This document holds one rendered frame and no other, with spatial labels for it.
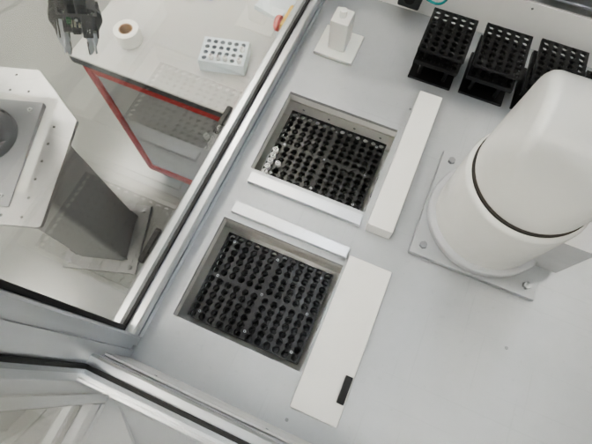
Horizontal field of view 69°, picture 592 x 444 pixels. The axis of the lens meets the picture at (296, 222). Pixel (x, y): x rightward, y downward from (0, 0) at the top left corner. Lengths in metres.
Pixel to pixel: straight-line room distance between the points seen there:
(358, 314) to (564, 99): 0.44
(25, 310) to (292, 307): 0.46
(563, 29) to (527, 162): 0.58
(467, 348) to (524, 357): 0.10
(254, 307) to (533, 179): 0.50
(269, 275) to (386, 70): 0.52
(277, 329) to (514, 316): 0.42
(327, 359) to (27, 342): 0.44
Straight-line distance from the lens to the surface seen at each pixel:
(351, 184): 0.90
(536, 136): 0.58
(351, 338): 0.75
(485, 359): 0.83
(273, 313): 0.85
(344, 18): 0.98
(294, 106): 1.02
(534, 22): 1.12
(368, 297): 0.77
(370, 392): 0.77
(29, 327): 0.52
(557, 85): 0.59
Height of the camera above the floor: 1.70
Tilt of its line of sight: 69 degrees down
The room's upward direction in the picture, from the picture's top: 2 degrees clockwise
